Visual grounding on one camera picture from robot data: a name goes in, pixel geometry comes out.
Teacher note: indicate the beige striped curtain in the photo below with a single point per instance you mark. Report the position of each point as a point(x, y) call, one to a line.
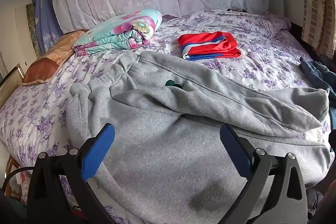
point(315, 3)

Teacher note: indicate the folded red blue shorts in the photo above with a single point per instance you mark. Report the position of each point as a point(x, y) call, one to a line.
point(207, 43)

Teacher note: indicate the purple floral bed sheet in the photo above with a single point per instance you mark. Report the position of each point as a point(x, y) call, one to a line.
point(262, 37)

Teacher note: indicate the gold picture frame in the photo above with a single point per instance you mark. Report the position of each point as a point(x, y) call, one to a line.
point(10, 85)

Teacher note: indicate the wooden chair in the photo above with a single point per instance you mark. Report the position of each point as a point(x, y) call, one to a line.
point(11, 174)

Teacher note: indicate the blue patterned cloth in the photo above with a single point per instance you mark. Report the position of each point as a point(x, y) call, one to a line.
point(44, 16)

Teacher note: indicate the folded teal floral quilt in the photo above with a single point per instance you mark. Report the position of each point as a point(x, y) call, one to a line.
point(118, 32)

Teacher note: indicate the brown orange pillow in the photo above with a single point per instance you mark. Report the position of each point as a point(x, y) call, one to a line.
point(52, 56)

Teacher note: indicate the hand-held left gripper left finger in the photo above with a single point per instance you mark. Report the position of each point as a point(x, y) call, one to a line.
point(98, 150)

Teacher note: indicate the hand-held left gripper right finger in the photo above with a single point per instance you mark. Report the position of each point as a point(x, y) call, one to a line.
point(233, 150)

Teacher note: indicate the dark blue clothes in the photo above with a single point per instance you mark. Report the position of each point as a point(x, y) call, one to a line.
point(317, 74)

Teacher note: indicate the grey sweatshirt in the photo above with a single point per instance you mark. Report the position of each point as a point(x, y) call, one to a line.
point(168, 134)

